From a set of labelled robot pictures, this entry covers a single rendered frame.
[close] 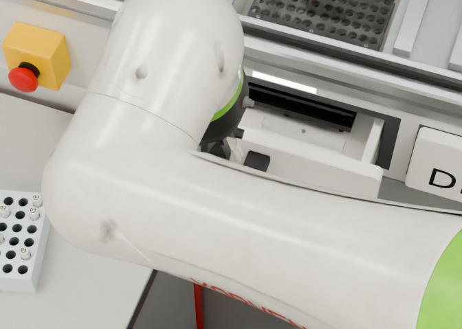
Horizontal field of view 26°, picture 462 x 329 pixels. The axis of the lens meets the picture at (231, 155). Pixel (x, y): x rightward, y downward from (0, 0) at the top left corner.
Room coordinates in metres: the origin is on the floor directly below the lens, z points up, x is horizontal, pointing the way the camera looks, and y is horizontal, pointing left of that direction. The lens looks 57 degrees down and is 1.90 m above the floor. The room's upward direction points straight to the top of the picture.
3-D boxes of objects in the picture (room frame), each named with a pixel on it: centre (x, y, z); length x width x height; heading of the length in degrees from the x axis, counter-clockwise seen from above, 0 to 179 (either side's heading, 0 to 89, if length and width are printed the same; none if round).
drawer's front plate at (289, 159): (0.66, -0.04, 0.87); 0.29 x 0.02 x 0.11; 70
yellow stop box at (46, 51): (0.83, 0.25, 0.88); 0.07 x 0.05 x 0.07; 70
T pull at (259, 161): (0.64, -0.03, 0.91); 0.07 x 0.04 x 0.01; 70
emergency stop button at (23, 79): (0.80, 0.27, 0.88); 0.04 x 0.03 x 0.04; 70
